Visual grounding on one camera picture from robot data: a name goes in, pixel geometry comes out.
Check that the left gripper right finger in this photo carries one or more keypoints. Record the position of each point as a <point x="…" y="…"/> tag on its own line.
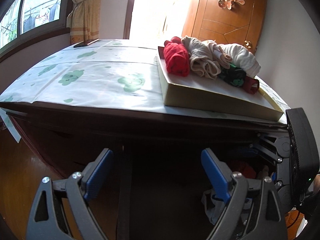
<point x="219" y="175"/>

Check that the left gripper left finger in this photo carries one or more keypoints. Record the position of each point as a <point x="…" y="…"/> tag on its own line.
<point x="95" y="173"/>

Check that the green underwear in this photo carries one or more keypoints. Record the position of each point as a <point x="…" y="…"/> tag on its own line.
<point x="234" y="75"/>

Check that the cream dotted underwear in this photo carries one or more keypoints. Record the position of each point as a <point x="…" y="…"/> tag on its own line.
<point x="243" y="58"/>

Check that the beige underwear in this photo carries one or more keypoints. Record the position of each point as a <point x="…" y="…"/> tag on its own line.
<point x="201" y="58"/>

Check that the red underwear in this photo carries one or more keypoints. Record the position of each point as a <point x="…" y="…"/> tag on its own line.
<point x="176" y="57"/>

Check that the maroon underwear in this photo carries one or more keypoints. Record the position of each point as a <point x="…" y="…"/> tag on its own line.
<point x="251" y="85"/>

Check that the pink underwear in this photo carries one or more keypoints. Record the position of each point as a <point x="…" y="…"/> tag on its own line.
<point x="219" y="54"/>

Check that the grey white rolled underwear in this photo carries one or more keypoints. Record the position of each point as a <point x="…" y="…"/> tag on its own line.
<point x="214" y="206"/>

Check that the person's right hand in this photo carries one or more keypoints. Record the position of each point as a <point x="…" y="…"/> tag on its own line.
<point x="316" y="187"/>

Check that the flat cardboard box lid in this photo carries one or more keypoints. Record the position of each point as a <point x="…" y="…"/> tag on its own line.
<point x="201" y="93"/>

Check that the green patterned table cover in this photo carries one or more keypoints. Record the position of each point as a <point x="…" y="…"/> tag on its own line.
<point x="109" y="74"/>

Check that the brass door knob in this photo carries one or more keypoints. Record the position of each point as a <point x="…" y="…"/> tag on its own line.
<point x="248" y="44"/>

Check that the orange wooden door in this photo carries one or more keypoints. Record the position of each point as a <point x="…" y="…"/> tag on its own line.
<point x="205" y="20"/>

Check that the striped beige curtain right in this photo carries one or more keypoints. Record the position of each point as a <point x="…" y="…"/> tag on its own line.
<point x="84" y="20"/>

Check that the sliding glass window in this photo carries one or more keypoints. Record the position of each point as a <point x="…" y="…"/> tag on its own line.
<point x="25" y="22"/>

